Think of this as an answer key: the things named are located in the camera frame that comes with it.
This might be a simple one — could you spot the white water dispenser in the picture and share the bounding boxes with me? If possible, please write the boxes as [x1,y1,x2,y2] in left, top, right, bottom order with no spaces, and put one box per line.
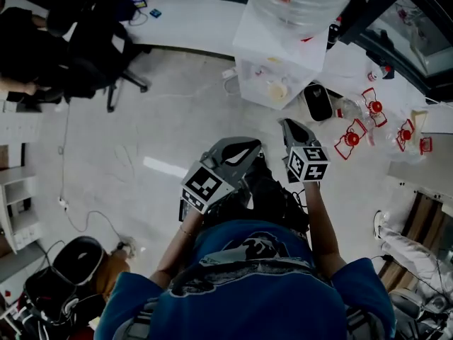
[231,1,328,111]

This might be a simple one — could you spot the thin floor cable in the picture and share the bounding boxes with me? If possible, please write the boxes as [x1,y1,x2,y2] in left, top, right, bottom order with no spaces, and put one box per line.
[56,101,123,247]

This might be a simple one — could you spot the white low cabinet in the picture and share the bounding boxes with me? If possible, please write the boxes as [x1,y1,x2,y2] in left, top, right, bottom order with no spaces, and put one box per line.
[0,111,47,254]

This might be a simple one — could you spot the large clear water bottle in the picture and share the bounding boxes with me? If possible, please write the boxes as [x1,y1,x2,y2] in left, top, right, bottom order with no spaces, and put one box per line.
[246,0,360,40]

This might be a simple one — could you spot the black office chair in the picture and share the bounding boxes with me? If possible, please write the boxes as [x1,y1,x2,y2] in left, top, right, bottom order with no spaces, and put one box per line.
[45,0,153,113]

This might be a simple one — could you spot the white shelf unit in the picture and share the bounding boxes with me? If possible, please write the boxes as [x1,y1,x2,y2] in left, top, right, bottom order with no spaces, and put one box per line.
[387,131,453,205]

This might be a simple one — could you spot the black waste bin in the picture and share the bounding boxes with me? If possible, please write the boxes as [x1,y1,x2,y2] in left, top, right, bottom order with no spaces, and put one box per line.
[303,81,334,123]

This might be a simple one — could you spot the black thermos flask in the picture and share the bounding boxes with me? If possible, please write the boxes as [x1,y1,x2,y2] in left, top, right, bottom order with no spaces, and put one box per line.
[326,21,341,51]

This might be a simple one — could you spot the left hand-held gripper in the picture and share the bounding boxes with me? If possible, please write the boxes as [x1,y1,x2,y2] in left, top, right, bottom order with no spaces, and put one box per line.
[179,136,263,215]

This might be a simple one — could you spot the cardboard piece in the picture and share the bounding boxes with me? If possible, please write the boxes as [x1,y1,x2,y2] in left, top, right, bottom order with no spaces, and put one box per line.
[410,108,431,134]

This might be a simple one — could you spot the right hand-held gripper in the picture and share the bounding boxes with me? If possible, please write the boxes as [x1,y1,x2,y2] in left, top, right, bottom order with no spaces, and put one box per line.
[277,118,332,184]

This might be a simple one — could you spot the person's left forearm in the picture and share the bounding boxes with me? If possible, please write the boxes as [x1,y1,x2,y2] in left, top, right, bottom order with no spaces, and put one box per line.
[148,207,206,290]

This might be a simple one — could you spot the person's black trousers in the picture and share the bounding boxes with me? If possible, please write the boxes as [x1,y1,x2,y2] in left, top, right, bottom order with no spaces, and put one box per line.
[203,154,312,233]

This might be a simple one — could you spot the person's blue printed shirt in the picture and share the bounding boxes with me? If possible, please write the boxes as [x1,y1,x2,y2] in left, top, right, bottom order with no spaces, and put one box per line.
[93,220,397,340]

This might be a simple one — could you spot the small red-capped bottle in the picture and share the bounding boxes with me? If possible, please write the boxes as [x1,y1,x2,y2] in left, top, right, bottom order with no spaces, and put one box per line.
[367,64,396,81]

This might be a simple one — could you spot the person's right forearm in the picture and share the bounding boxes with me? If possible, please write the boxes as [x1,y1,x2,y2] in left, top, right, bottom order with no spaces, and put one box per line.
[304,181,350,283]

